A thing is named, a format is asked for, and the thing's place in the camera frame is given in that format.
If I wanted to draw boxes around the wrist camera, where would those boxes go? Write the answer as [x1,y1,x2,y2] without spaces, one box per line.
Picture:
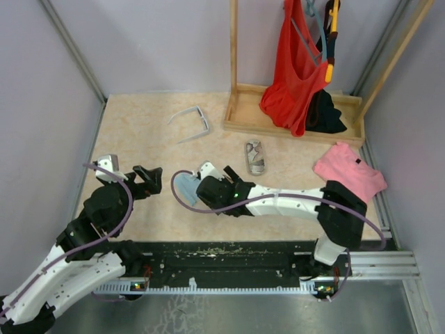
[93,154,128,183]
[193,161,225,180]

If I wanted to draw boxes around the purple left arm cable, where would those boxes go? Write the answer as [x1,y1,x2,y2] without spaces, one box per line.
[0,162,135,319]

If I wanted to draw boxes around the white sunglasses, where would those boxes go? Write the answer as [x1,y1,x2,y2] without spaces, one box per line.
[167,105,210,144]

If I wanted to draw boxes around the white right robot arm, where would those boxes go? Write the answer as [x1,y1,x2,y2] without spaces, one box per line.
[196,162,367,276]

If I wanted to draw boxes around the light blue cloth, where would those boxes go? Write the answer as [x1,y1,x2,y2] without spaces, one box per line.
[174,173,200,207]

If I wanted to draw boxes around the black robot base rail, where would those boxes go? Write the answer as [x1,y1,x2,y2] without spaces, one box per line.
[64,239,397,289]

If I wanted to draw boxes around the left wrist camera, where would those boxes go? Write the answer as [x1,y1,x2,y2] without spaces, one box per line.
[93,154,128,183]

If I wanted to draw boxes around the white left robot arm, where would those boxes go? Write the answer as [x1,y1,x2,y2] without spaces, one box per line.
[1,166,163,333]

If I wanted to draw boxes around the pink folded shirt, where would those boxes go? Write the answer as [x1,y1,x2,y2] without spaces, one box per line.
[313,142,387,203]

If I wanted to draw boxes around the yellow black hanger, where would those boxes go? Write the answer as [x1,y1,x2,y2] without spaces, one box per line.
[319,0,341,84]

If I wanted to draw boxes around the wooden clothes rack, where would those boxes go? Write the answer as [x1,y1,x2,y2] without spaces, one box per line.
[224,1,433,148]

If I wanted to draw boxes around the blue-grey hanger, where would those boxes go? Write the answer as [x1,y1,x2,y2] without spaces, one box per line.
[288,0,330,66]

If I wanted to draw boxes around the red garment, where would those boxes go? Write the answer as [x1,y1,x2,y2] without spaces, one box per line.
[259,1,327,137]

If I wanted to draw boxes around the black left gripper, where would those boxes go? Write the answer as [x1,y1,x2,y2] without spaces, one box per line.
[102,164,162,233]

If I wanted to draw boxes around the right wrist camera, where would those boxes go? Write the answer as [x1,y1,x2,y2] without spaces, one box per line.
[193,161,225,180]

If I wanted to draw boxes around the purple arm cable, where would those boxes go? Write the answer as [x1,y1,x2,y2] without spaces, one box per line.
[0,162,135,319]
[170,169,387,302]

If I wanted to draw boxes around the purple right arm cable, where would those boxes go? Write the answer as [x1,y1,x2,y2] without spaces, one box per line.
[170,169,387,302]

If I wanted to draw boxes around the black garment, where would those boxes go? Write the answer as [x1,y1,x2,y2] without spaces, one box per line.
[305,90,347,134]

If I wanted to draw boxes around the map print glasses case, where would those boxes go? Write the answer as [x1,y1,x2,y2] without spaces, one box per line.
[245,139,266,176]

